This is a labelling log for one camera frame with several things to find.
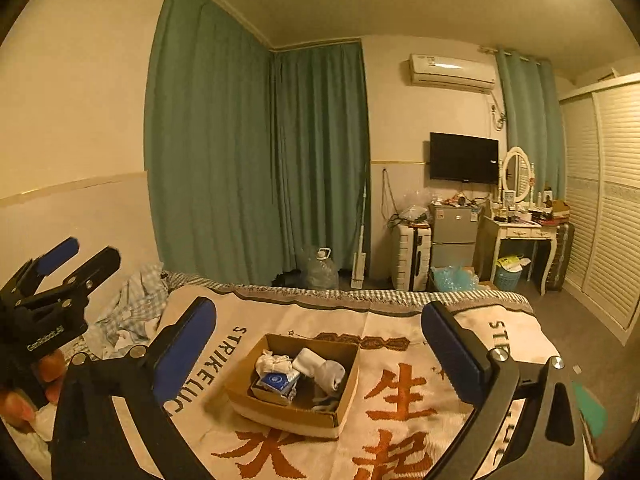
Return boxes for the white socks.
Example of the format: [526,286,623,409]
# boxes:
[292,347,327,377]

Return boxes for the narrow green curtain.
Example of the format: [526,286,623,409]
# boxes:
[495,49,567,202]

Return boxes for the black wall television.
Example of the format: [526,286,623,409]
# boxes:
[429,132,500,186]

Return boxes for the person's left hand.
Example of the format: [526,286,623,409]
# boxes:
[0,352,67,427]

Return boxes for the clear water bottle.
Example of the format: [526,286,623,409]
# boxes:
[305,247,340,291]

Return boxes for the dark suitcase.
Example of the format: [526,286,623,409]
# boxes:
[542,222,575,293]

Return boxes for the box of bubble wrap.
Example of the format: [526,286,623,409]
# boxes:
[429,266,479,293]

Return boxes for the blue plastic basket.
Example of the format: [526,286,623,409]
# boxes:
[495,255,532,287]

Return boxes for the blue checked quilt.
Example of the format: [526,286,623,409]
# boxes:
[94,262,169,362]

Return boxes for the teal slipper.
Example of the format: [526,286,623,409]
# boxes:
[570,382,609,439]

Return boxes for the cardboard box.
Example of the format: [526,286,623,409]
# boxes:
[223,333,361,440]

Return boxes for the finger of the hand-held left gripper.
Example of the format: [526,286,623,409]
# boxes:
[59,246,122,307]
[0,237,81,302]

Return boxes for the wide green curtain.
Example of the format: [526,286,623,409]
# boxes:
[145,0,282,287]

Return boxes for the grey checked bed sheet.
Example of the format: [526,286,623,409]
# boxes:
[162,270,534,315]

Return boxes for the white cloth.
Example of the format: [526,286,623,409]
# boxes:
[255,351,294,377]

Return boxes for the green corner curtain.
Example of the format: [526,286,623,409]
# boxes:
[270,40,372,282]

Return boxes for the white louvred wardrobe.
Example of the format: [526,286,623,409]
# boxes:
[558,72,640,347]

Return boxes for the hanging wall cable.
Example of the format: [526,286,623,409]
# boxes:
[382,167,397,222]

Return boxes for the white mop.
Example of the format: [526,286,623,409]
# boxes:
[350,162,371,290]

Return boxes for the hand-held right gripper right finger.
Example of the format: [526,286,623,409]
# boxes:
[421,301,587,480]

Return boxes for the white dressing table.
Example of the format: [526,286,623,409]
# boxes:
[481,209,559,297]

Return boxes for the clear plastic bags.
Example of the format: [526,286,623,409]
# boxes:
[394,191,432,224]

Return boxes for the white blue tissue pack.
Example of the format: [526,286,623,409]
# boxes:
[250,370,301,407]

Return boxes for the grey mini fridge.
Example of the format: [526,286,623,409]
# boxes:
[429,204,479,282]

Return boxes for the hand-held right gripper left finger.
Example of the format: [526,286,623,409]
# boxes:
[51,296,218,480]

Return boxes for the white air conditioner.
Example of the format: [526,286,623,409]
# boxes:
[409,53,497,94]

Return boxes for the white oval mirror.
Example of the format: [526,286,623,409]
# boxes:
[501,146,532,204]

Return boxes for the white suitcase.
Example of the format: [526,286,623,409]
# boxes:
[391,222,434,292]

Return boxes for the printed beige blanket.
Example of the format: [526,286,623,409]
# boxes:
[112,292,565,480]

